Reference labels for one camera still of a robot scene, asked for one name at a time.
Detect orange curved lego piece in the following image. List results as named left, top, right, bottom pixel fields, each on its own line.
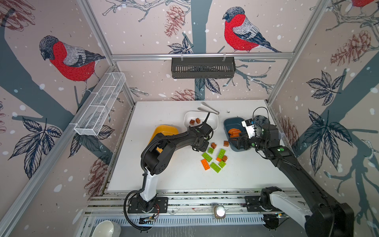
left=228, top=128, right=242, bottom=138

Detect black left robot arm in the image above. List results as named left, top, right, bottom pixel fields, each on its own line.
left=138, top=122, right=214, bottom=205

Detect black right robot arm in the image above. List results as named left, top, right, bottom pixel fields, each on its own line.
left=229, top=124, right=354, bottom=237

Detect white plastic bin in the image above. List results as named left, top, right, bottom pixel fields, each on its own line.
left=184, top=111, right=219, bottom=131

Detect green 2x4 lego centre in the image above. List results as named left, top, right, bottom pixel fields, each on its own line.
left=202, top=153, right=213, bottom=163

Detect green 2x4 lego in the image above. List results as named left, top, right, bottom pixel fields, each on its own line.
left=209, top=163, right=222, bottom=173
left=202, top=153, right=213, bottom=163

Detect teal plastic bin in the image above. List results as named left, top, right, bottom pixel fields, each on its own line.
left=224, top=117, right=256, bottom=152

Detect green 2x3 lego on orange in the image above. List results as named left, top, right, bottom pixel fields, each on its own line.
left=218, top=149, right=226, bottom=159

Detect metal tongs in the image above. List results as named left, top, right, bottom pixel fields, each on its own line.
left=198, top=102, right=220, bottom=115

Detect dark patterned ceramic bowl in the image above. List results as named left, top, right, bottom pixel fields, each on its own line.
left=254, top=115, right=270, bottom=127

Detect orange 2x4 lego bottom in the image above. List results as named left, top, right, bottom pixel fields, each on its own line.
left=201, top=159, right=210, bottom=170

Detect green 2x2 lego bottom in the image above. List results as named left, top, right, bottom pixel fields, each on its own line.
left=219, top=161, right=226, bottom=168

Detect green 2x4 lego bottom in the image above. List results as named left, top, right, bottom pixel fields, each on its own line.
left=209, top=163, right=222, bottom=173

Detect yellow plastic bin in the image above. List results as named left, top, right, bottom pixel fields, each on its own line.
left=149, top=125, right=179, bottom=153

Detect round silver button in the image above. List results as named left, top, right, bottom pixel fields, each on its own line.
left=213, top=205, right=226, bottom=219

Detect white bowl bottom left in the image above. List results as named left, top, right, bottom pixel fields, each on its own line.
left=92, top=220, right=121, bottom=237

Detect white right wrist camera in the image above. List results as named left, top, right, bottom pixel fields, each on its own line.
left=241, top=118, right=256, bottom=139

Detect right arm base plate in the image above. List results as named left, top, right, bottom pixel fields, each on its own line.
left=244, top=196, right=280, bottom=212

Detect black hanging wire basket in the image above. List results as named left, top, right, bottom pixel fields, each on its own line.
left=171, top=57, right=236, bottom=79

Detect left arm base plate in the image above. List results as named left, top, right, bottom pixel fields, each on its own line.
left=127, top=196, right=168, bottom=214

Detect white wire mesh shelf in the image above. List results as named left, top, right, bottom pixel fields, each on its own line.
left=74, top=72, right=126, bottom=136

